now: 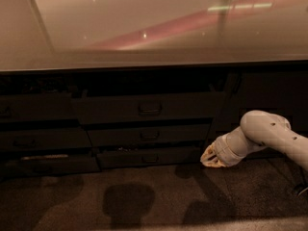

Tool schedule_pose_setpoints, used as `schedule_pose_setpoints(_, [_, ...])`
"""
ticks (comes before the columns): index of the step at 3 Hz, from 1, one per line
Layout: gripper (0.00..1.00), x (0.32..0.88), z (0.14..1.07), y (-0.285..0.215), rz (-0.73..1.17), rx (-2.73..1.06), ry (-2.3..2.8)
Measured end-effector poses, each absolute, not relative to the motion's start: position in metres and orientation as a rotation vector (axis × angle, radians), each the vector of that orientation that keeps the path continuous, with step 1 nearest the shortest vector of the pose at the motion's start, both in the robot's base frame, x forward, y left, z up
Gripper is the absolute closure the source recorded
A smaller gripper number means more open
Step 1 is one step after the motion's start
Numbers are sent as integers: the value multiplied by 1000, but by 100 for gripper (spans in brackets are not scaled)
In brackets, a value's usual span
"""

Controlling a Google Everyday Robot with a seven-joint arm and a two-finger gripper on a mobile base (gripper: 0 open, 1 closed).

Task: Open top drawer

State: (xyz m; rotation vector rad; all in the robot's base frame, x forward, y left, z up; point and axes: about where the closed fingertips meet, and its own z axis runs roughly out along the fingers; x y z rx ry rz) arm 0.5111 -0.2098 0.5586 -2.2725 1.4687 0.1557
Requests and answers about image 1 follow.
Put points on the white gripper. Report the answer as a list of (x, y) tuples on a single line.
[(222, 150)]

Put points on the dark drawer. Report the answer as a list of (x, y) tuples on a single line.
[(44, 139), (127, 136), (149, 157), (35, 107), (133, 108), (51, 165)]

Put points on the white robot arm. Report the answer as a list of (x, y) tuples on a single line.
[(258, 130)]

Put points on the glossy counter top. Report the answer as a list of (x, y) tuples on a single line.
[(37, 35)]

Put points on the dark cabinet door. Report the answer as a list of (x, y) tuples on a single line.
[(281, 93)]

